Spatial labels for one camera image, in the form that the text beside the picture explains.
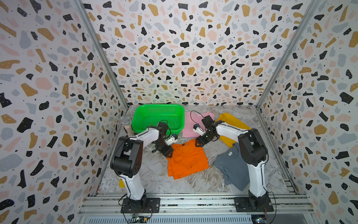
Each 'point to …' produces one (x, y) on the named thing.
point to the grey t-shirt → (235, 169)
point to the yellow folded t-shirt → (226, 118)
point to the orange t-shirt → (187, 158)
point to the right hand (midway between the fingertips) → (199, 143)
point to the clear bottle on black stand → (126, 121)
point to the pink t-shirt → (189, 119)
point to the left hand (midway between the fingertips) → (169, 152)
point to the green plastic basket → (146, 115)
